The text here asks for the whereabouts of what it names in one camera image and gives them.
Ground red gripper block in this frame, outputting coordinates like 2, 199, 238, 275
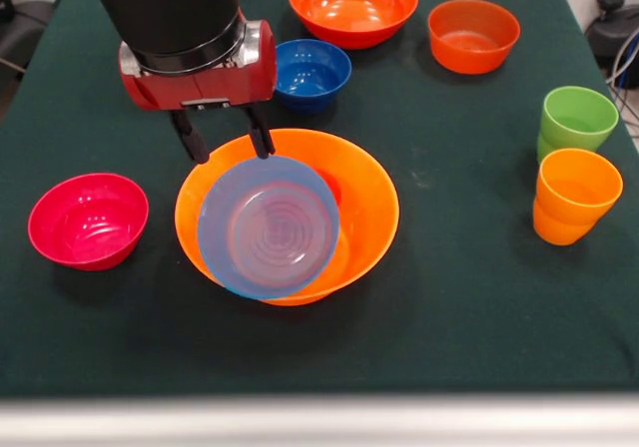
118, 19, 278, 166

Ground light blue bowl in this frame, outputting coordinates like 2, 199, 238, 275
197, 155, 341, 301

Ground dark blue bowl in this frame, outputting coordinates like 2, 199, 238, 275
274, 38, 352, 117

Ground red-orange cup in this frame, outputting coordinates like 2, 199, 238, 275
314, 167, 343, 208

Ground large orange bowl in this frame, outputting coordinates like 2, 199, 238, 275
174, 128, 400, 307

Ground pink-red bowl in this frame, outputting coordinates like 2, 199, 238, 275
27, 172, 150, 272

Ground large red-orange bowl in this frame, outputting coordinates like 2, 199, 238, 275
288, 0, 419, 51

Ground dark green tablecloth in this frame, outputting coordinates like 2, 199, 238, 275
0, 0, 639, 399

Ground small red-orange bowl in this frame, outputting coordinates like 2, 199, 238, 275
426, 0, 522, 76

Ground green cup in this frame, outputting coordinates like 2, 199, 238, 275
536, 86, 620, 164

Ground orange cup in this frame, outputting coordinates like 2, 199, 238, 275
531, 148, 624, 246

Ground dark grey pedestal base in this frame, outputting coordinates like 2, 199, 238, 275
0, 0, 56, 77
583, 0, 639, 64

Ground tangle of cables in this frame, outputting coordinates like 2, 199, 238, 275
606, 27, 639, 114

